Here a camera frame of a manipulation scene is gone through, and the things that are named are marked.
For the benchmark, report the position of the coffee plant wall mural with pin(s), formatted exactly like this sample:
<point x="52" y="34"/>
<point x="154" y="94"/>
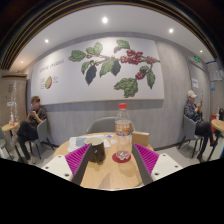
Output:
<point x="66" y="83"/>

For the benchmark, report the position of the flat round red coaster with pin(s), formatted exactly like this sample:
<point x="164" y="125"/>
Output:
<point x="116" y="159"/>

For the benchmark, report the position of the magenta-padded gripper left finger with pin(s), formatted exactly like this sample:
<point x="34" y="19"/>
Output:
<point x="58" y="166"/>

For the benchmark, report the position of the small wooden block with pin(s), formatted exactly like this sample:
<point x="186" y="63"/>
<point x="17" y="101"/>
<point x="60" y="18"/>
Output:
<point x="140" y="138"/>

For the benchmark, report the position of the white notice board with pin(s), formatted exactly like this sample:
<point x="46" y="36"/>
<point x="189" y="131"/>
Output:
<point x="215" y="71"/>

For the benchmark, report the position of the green exit sign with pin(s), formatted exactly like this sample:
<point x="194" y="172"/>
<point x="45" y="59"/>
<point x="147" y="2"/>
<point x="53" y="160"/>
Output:
<point x="197" y="59"/>

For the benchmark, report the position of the dark bottle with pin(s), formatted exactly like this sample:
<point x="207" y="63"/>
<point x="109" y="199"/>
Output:
<point x="221" y="114"/>

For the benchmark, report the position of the grey chair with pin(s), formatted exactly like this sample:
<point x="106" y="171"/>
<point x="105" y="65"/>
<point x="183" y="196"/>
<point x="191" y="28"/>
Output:
<point x="42" y="131"/>
<point x="2" y="141"/>
<point x="188" y="128"/>
<point x="101" y="125"/>

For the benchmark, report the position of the person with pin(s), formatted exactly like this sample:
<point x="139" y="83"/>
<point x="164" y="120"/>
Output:
<point x="33" y="123"/>
<point x="192" y="111"/>

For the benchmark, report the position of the white paper wall notice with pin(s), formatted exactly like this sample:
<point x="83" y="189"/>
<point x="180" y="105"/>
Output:
<point x="195" y="83"/>

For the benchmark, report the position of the dark mug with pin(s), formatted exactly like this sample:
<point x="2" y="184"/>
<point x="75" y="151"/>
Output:
<point x="96" y="150"/>

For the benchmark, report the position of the wooden cabinet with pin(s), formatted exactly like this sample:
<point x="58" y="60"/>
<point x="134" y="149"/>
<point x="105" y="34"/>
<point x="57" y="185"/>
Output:
<point x="15" y="96"/>

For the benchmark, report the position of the small round wooden table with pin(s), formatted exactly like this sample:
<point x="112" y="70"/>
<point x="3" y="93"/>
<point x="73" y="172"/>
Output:
<point x="218" y="124"/>
<point x="10" y="127"/>

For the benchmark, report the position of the small bottle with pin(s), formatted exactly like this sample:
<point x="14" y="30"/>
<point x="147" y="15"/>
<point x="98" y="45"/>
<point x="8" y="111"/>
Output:
<point x="12" y="118"/>

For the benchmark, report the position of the white and blue paper booklet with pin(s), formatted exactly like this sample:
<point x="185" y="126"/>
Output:
<point x="78" y="142"/>

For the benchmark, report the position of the round ceiling lights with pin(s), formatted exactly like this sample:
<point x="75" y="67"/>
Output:
<point x="105" y="20"/>

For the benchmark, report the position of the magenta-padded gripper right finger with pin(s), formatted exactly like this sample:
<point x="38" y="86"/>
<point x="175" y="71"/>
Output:
<point x="165" y="166"/>

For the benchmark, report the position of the clear bottle with red cap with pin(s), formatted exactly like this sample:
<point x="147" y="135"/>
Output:
<point x="123" y="130"/>

